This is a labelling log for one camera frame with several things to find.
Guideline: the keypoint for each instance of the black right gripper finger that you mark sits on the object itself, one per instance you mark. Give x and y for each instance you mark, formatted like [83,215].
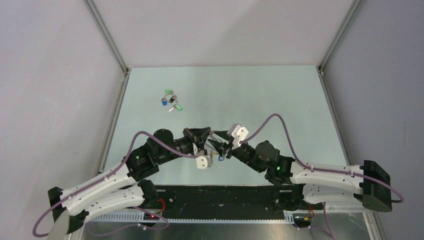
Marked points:
[218,146]
[223,134]

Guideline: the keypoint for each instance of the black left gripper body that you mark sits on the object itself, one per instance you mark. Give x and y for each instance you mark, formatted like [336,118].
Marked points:
[191,138]

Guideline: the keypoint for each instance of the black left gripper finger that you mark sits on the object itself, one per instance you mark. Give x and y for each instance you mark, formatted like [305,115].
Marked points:
[203,145]
[197,133]

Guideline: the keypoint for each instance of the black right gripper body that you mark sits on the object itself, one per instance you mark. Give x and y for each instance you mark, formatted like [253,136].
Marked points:
[243,153]

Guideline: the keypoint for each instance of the large metal key ring disc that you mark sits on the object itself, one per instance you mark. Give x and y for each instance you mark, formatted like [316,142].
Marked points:
[211,136]

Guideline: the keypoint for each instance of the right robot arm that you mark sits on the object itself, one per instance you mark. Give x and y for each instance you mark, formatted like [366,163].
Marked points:
[366,184]

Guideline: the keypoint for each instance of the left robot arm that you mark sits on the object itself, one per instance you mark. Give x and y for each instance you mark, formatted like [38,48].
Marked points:
[126,185]

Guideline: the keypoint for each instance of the black tag key loose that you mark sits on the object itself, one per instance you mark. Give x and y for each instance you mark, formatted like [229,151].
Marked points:
[173,99]

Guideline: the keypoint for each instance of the blue tag key loose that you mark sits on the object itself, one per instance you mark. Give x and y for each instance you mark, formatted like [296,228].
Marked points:
[164,101]

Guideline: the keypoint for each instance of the green tag key upper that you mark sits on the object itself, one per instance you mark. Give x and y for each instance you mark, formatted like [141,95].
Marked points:
[169,92]

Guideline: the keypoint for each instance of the right controller board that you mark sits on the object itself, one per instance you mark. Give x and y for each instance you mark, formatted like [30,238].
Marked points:
[298,218]

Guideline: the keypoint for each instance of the controller board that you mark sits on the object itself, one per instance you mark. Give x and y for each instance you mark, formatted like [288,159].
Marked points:
[298,218]
[153,216]

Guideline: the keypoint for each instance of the left controller board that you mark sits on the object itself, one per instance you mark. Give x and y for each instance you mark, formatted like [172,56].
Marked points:
[153,216]

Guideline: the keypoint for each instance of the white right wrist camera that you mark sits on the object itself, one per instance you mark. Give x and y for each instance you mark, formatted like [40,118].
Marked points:
[239,133]

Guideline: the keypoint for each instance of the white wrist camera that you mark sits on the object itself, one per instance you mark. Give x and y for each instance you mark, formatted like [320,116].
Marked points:
[239,133]
[204,159]

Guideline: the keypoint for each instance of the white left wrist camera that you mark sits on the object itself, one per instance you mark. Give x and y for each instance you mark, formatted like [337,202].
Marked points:
[204,159]

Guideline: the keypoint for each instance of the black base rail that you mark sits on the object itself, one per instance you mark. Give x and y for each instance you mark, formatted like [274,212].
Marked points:
[228,202]

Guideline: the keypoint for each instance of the white slotted cable duct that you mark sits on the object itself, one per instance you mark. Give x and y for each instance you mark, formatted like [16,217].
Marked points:
[137,217]

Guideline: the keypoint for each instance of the left aluminium frame post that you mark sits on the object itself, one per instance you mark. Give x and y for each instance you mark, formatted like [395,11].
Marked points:
[106,34]

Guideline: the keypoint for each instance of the aluminium frame post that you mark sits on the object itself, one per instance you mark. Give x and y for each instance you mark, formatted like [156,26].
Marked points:
[106,34]
[341,32]

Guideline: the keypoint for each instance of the right aluminium frame post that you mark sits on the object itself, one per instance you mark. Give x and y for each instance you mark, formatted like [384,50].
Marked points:
[341,32]

